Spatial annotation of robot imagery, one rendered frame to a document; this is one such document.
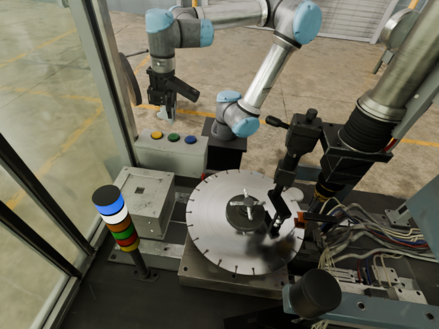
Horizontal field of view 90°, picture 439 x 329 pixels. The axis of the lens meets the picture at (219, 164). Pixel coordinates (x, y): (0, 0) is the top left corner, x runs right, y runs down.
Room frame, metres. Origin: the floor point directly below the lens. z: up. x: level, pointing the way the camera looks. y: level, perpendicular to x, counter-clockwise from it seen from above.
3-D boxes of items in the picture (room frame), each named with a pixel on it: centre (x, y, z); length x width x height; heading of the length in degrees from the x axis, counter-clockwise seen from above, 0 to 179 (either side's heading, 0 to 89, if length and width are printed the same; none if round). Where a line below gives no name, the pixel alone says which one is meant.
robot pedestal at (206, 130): (0.96, -0.01, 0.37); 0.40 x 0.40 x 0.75; 88
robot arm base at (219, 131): (0.96, -0.01, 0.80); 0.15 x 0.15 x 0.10
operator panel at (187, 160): (0.68, 0.20, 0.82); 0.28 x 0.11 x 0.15; 88
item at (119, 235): (0.21, 0.19, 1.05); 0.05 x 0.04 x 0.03; 178
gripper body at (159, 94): (0.69, 0.22, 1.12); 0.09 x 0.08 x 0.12; 88
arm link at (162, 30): (0.69, 0.20, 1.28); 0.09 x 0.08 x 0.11; 120
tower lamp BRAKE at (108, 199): (0.21, 0.19, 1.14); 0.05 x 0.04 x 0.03; 178
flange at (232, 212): (0.34, -0.09, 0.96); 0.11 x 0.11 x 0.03
